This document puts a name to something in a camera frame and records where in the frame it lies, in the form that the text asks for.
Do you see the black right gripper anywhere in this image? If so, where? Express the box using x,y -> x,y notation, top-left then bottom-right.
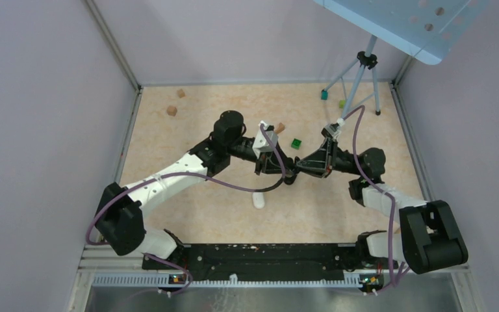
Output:
294,138 -> 363,178

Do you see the black earbud charging case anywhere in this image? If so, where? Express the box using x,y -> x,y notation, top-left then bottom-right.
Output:
283,175 -> 297,185

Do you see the white earbud charging case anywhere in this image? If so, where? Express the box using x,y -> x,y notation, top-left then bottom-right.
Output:
252,192 -> 266,209

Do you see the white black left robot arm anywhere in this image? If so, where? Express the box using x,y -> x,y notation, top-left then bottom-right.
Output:
89,110 -> 294,269

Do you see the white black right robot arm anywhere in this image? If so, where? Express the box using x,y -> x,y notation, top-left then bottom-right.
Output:
294,139 -> 468,274

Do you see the green block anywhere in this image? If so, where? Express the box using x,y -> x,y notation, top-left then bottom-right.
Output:
290,138 -> 302,150

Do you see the brown wooden arch block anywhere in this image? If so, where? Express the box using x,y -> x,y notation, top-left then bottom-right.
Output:
274,123 -> 285,134

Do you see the grey tripod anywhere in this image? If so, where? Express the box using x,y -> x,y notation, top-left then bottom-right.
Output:
321,35 -> 381,120

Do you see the small tan wooden cube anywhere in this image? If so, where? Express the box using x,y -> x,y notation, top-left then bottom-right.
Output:
177,89 -> 186,98

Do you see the light blue perforated panel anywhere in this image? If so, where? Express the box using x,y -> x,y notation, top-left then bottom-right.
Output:
315,0 -> 489,65

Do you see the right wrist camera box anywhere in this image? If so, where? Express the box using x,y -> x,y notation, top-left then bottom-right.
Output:
321,121 -> 344,141

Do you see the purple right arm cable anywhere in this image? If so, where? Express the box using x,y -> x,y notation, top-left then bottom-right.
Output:
340,105 -> 412,296

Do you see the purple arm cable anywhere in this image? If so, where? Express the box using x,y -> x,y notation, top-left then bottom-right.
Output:
86,123 -> 287,297
340,105 -> 412,296

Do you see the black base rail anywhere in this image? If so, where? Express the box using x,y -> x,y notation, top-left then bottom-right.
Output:
142,242 -> 399,283

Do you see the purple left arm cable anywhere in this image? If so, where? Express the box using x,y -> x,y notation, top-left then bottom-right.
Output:
86,123 -> 287,297

